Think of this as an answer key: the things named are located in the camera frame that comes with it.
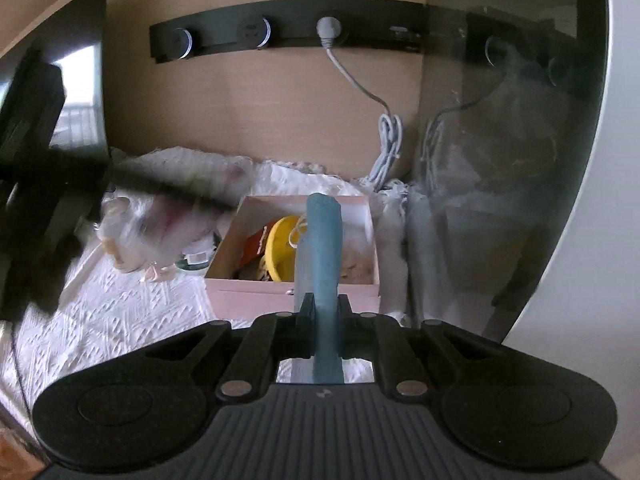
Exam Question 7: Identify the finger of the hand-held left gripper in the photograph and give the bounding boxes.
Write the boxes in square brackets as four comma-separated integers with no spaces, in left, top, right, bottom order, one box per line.
[109,161,242,212]

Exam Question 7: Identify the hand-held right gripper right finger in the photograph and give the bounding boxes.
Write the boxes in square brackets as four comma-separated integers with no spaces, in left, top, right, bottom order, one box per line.
[339,295,501,403]

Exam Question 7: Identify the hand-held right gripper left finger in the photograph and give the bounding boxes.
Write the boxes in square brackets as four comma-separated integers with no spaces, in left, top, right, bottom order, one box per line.
[150,305,317,403]

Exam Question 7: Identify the clear plastic bag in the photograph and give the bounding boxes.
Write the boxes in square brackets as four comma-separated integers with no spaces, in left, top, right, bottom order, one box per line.
[97,157,251,282]

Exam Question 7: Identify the pink box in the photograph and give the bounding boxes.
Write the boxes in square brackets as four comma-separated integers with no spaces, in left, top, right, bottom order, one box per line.
[204,194,382,322]

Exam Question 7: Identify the yellow round container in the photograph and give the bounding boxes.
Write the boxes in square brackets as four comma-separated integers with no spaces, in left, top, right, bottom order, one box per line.
[264,216,309,284]

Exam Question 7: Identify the red packet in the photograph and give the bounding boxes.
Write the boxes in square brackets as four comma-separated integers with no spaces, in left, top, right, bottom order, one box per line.
[239,225,277,270]

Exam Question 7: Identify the white lace tablecloth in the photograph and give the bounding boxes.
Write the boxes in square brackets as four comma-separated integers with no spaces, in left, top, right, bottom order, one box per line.
[0,146,417,413]

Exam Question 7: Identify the black glossy screen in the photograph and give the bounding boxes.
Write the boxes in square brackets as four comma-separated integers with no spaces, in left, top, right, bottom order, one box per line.
[0,0,110,161]

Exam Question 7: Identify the dark reflective glass panel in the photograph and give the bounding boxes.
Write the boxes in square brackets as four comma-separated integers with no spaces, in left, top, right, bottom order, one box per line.
[404,0,610,347]

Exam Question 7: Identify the white curved panel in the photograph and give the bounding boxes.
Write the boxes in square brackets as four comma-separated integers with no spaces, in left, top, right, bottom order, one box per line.
[499,0,640,480]

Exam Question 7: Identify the black wall power strip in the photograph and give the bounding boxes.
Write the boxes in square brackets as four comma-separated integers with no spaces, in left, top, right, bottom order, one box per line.
[150,0,427,64]

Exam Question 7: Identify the white plug cable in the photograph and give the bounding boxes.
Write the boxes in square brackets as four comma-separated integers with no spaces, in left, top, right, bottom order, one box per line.
[316,16,407,193]

